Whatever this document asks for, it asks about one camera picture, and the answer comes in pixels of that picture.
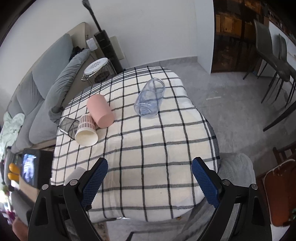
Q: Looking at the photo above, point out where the white plastic cup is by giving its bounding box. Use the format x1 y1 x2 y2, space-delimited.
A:
64 167 86 186

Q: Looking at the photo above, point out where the striped paper cup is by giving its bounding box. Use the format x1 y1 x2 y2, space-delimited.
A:
75 114 98 147

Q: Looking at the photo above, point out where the pink plastic cup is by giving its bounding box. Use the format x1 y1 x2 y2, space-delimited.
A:
87 94 114 128

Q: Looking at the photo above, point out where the clear blue plastic cup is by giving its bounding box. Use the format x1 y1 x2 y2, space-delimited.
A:
134 78 166 118

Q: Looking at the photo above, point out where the brown wooden chair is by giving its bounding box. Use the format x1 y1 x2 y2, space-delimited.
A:
256 143 295 227

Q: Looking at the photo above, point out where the yellow rabbit ear toy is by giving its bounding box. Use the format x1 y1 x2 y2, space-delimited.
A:
8 163 21 183

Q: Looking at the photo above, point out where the dark transparent square container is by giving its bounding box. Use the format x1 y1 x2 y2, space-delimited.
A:
59 117 79 140

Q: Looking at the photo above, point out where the checkered white table cloth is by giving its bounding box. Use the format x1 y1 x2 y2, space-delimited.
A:
51 67 220 222

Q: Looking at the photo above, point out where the pale green blanket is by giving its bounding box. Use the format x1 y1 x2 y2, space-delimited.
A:
0 112 25 160

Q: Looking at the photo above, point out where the grey fabric sofa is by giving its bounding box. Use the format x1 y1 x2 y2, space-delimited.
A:
6 22 95 154

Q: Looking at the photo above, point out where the white round side table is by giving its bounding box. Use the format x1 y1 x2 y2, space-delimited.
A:
81 58 117 85

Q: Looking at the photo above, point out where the black bag on sofa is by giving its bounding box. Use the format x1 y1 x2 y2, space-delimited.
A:
69 46 84 61

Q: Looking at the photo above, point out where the dark glass display cabinet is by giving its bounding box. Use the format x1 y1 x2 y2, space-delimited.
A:
212 1 268 73

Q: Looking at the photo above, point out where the dark grey dining chair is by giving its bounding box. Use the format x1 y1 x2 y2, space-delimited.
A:
254 20 290 103

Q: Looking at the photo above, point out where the white hanging tag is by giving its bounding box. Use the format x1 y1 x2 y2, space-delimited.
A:
86 38 98 51

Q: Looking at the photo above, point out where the black upright vacuum cleaner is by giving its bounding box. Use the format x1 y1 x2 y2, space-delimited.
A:
82 0 123 74

